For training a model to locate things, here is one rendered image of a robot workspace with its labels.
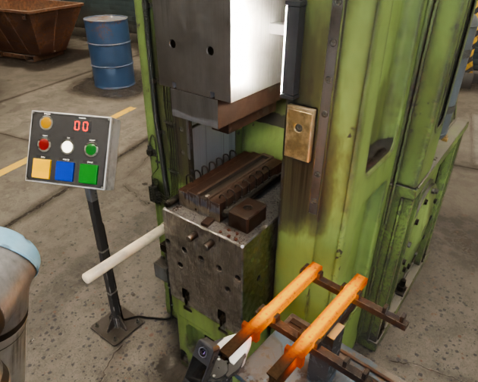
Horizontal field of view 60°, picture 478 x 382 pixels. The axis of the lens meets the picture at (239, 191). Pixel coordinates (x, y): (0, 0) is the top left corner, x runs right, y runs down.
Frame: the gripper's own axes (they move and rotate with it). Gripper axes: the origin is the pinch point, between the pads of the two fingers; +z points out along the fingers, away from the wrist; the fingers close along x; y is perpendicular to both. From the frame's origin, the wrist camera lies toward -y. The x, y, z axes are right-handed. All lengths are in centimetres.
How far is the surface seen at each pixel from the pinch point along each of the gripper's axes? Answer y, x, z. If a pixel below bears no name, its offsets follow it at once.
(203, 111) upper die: -35, -47, 36
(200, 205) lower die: 1, -50, 36
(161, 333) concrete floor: 97, -84, 36
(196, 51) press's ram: -53, -49, 36
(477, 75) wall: 85, -84, 639
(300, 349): -0.9, 12.5, 5.0
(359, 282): -0.9, 12.6, 34.0
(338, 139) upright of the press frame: -31, -8, 53
